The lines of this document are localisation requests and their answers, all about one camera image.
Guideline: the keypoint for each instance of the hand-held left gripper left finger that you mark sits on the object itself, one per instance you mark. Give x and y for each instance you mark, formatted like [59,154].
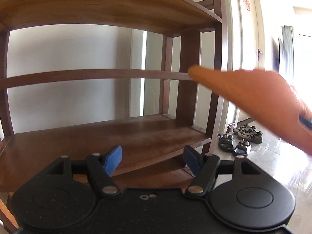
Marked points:
[113,160]

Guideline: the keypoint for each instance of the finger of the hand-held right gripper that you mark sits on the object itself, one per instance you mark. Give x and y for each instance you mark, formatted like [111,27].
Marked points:
[306,120]

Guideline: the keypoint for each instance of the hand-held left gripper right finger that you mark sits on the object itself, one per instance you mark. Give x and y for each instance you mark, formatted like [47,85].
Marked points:
[190,159]

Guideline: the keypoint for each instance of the brown wooden shoe rack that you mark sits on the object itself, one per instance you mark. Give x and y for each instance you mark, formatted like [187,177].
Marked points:
[146,131]

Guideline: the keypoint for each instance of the orange foam slipper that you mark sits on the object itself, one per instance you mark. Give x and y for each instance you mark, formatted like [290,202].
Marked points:
[256,95]

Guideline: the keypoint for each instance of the white door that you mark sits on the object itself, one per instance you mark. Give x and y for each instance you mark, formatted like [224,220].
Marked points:
[251,78]

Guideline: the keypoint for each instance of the grey curtain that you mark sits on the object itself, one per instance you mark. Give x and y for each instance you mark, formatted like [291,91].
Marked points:
[288,51]

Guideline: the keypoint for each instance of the red round door decoration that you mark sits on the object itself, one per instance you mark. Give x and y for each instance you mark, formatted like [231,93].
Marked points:
[246,2]

